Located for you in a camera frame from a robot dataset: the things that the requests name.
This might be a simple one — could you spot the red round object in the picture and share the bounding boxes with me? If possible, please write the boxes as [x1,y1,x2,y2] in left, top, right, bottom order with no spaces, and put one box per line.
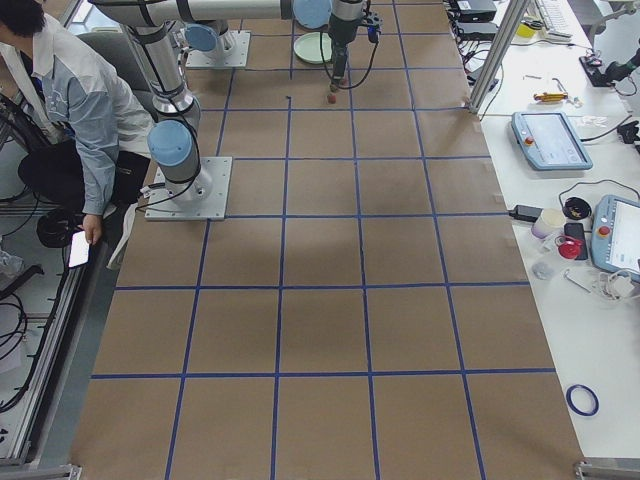
[555,235,584,260]

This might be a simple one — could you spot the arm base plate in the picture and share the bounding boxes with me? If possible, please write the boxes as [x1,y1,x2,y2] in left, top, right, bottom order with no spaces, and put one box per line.
[184,25,251,70]
[144,157,233,221]

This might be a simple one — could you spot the aluminium frame post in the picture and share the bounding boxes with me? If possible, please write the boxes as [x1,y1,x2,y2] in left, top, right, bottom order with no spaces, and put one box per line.
[468,0,529,114]

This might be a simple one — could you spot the blue tape roll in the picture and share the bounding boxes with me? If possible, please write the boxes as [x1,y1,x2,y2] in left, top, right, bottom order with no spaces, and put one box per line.
[565,384,600,417]

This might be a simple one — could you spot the grey office chair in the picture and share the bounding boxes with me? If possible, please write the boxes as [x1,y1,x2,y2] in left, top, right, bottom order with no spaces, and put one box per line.
[78,31,158,121]

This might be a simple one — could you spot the teach pendant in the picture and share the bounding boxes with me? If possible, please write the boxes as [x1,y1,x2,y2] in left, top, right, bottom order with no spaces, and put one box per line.
[511,112,593,171]
[590,195,639,282]

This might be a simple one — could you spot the black smartphone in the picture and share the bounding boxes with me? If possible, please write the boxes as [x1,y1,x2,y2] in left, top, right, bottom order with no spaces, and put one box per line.
[67,231,91,269]

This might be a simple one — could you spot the person in grey jacket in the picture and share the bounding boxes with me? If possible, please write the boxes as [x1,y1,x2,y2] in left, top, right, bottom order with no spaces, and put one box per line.
[1,1,154,221]

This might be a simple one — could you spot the person's hand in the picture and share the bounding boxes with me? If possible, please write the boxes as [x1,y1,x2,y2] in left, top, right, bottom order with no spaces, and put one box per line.
[82,214,104,245]

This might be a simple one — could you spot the white cup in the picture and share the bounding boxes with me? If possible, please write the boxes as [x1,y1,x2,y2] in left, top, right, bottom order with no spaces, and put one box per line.
[531,208,566,239]

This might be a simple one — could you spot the near teach pendant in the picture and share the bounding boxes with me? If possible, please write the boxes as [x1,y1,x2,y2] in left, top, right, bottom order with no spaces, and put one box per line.
[590,195,639,282]

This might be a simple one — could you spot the black power adapter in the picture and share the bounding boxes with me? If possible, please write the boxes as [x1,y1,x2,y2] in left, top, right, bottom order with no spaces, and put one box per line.
[508,204,543,223]

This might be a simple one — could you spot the light green plate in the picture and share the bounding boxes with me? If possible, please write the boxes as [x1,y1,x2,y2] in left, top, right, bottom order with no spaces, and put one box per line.
[293,32,332,65]

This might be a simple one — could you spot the far teach pendant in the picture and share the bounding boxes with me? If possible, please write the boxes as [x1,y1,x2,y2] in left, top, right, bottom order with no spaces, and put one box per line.
[511,112,593,171]

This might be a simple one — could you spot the yellow tool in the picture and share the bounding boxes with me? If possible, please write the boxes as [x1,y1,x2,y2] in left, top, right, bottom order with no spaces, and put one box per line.
[533,92,568,103]

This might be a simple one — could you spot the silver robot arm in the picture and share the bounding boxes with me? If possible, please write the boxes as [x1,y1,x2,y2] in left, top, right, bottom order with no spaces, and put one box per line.
[93,1,294,211]
[183,1,379,103]

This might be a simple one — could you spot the white charger with cable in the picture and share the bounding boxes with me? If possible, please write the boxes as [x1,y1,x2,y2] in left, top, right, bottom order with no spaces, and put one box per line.
[592,269,639,302]

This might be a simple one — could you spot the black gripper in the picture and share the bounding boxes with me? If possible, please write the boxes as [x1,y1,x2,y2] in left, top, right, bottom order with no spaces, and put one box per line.
[328,17,358,93]

